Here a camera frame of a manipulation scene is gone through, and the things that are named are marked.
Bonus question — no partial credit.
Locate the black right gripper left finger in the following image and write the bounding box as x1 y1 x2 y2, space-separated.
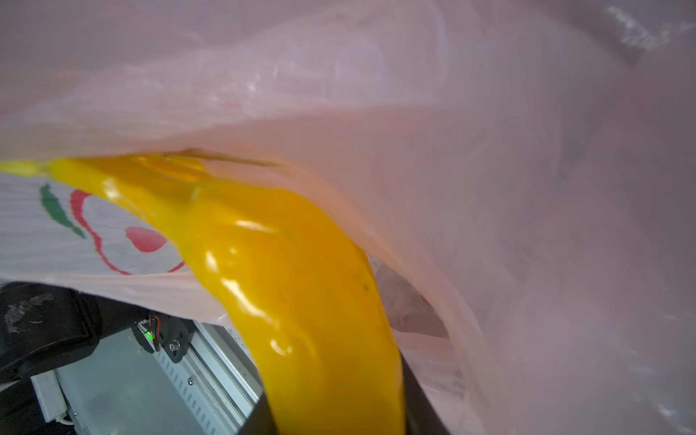
237 393 278 435

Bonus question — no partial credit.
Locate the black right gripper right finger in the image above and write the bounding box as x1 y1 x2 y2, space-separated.
401 355 451 435

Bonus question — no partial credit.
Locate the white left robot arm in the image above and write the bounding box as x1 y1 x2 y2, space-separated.
1 282 203 434

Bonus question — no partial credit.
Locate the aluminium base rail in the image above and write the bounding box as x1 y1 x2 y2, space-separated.
31 323 262 434

